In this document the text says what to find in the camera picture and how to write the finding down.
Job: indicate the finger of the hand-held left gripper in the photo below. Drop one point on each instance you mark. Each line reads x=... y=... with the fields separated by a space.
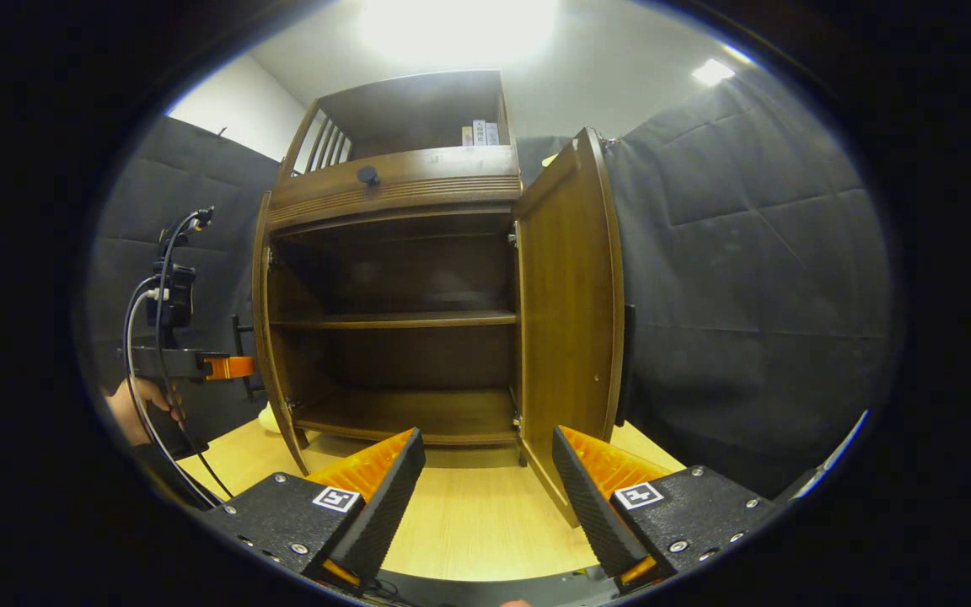
x=233 y=367

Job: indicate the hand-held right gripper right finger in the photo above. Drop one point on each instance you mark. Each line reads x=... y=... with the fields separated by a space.
x=595 y=497

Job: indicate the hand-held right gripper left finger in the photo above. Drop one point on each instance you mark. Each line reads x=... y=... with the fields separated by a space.
x=384 y=497

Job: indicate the wooden cabinet door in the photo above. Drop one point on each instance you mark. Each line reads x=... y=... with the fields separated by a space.
x=262 y=337
x=570 y=320

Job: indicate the wooden double-door shoe cabinet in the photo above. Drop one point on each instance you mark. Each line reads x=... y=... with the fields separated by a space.
x=401 y=181

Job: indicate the wooden cabinet shelf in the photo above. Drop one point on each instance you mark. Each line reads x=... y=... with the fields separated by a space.
x=393 y=319

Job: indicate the pale yellow soft object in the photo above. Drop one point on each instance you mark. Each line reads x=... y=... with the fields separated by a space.
x=269 y=419

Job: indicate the black round knob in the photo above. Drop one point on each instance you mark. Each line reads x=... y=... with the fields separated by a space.
x=368 y=175

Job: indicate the black backdrop cloth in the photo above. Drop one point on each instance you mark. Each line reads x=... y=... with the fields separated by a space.
x=747 y=295

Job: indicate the small grey book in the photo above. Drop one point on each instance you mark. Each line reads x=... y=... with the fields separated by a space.
x=492 y=134

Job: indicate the large ceiling light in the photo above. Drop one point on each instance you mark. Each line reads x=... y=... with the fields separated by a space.
x=460 y=25

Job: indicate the small ceiling light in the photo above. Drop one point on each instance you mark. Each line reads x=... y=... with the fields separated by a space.
x=713 y=72

